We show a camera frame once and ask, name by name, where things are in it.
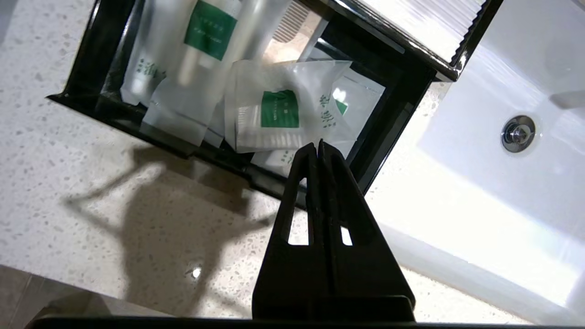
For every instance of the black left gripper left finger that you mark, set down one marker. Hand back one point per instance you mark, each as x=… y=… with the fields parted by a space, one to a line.
x=283 y=269

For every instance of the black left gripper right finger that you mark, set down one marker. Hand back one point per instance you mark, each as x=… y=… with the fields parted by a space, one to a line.
x=370 y=269

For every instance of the square clear packet green label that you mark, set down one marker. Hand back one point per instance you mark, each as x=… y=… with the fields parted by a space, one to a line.
x=274 y=114

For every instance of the long clear toothbrush packet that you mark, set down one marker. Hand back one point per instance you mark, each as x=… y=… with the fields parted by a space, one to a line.
x=192 y=100

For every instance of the black drawer of amenity box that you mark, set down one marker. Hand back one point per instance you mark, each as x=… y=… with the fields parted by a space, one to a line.
x=91 y=55

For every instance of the black amenity box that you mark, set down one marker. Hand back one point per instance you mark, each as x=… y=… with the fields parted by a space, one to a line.
x=475 y=41

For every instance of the white ceramic sink basin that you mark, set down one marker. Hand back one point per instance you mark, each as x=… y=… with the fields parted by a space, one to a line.
x=480 y=192

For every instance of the flat white sachet green label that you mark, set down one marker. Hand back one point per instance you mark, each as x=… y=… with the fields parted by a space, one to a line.
x=363 y=98

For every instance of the chrome drain stopper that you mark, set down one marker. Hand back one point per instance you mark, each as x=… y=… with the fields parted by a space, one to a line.
x=518 y=133

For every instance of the long white sachet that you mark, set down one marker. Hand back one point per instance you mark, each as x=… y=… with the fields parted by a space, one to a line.
x=146 y=68

